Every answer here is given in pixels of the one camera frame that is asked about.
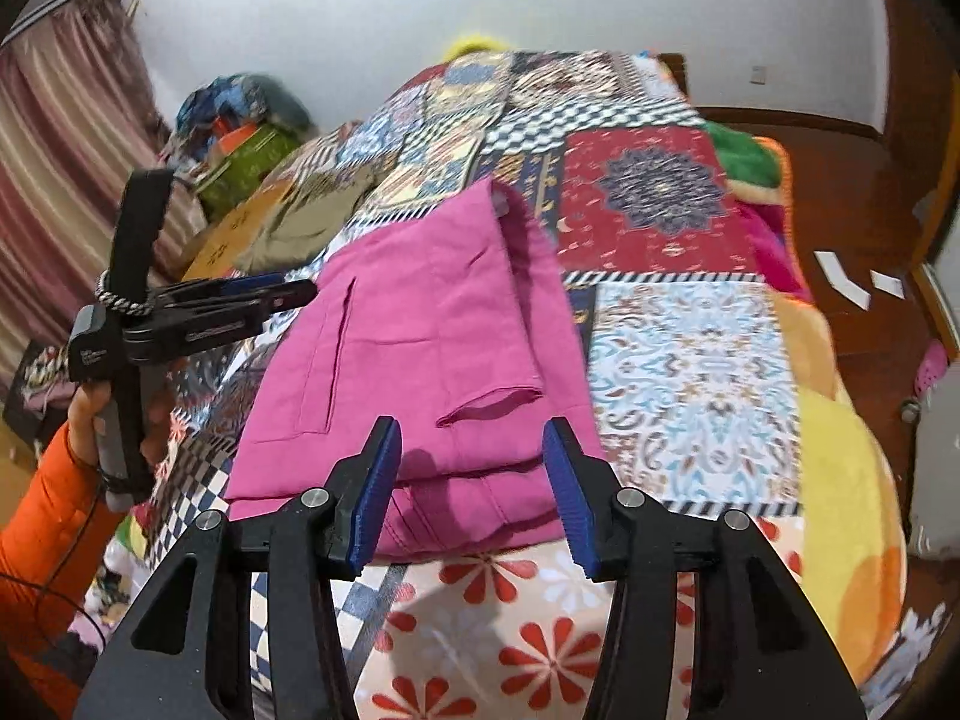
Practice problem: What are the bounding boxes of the pile of clothes and boxes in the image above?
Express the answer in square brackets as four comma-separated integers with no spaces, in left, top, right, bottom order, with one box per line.
[176,73,312,147]

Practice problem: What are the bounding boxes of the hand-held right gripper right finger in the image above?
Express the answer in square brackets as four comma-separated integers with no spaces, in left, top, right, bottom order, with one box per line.
[541,417,867,720]

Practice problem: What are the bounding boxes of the wooden framed sliding door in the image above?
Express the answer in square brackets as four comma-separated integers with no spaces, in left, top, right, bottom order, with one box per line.
[911,187,960,361]

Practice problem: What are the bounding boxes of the patterned dark cloth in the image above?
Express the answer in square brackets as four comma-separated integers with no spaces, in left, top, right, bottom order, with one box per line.
[0,337,76,440]

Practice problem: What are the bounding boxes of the large white paper piece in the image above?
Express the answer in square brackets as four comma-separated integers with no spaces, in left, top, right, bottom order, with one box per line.
[814,250,873,311]

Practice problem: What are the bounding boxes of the black cable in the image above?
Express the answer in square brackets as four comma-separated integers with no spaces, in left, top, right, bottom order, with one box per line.
[0,465,121,638]

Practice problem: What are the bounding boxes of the striped brown curtain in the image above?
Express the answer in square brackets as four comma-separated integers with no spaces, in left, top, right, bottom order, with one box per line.
[0,0,200,391]

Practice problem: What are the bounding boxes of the orange box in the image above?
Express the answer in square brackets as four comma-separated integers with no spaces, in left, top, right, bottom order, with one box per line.
[217,124,271,155]

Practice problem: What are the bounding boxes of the pink slipper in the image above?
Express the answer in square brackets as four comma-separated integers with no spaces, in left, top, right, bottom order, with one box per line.
[913,339,950,395]

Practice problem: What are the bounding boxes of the green box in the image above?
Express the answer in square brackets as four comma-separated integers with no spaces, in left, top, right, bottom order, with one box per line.
[195,127,301,218]

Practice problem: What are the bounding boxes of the khaki pants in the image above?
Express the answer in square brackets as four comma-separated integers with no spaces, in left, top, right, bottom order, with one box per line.
[232,176,380,275]

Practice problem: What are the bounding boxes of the patchwork printed bedspread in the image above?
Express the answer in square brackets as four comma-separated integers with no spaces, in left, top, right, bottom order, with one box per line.
[82,49,807,720]

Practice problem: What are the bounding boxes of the wooden bed headboard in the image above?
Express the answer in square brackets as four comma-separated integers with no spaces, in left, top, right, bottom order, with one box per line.
[656,52,691,102]

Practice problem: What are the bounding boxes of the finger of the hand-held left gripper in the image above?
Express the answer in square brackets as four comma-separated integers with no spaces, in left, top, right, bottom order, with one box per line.
[150,274,319,311]
[122,306,265,362]

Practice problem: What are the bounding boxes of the white patterned scraps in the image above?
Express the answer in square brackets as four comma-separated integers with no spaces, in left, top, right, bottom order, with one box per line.
[862,600,947,717]

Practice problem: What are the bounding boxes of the pink pants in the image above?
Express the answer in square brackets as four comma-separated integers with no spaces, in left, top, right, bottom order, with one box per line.
[223,176,612,563]

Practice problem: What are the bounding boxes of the yellow plush pillow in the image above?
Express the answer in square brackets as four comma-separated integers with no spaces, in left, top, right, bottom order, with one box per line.
[442,31,515,61]

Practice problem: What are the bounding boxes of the grey pillow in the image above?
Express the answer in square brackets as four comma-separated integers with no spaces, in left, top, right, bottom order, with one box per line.
[904,360,960,562]

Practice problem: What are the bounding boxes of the orange sleeved left forearm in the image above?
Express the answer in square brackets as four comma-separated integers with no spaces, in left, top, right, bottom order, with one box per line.
[0,420,151,706]

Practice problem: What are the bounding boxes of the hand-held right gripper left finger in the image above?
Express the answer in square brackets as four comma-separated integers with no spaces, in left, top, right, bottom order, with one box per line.
[71,415,402,720]

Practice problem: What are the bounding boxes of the person's left hand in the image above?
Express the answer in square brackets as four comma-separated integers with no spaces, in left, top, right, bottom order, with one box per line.
[66,379,177,473]

